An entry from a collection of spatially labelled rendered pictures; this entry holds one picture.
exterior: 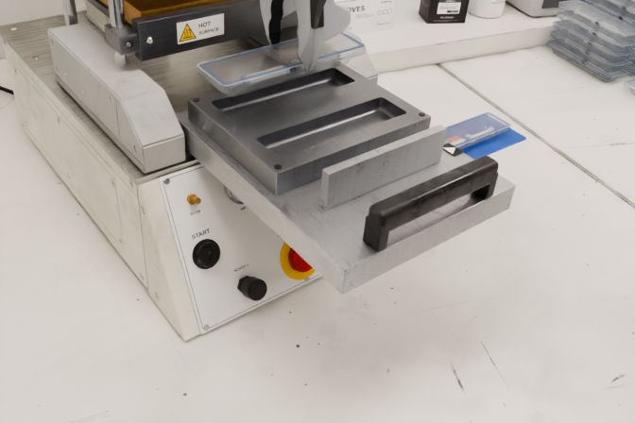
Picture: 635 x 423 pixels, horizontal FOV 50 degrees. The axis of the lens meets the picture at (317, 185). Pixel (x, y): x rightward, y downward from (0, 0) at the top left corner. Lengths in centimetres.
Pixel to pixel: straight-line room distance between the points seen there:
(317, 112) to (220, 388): 31
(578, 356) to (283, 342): 34
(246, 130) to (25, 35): 49
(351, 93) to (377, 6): 69
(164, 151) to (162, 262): 12
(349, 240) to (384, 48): 83
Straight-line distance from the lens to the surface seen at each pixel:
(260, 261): 81
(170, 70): 94
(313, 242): 58
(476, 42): 149
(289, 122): 69
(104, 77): 77
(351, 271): 56
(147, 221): 75
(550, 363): 84
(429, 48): 142
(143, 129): 72
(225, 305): 80
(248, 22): 83
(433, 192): 59
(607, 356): 87
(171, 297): 77
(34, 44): 104
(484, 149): 117
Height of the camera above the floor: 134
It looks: 35 degrees down
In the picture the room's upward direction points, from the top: 5 degrees clockwise
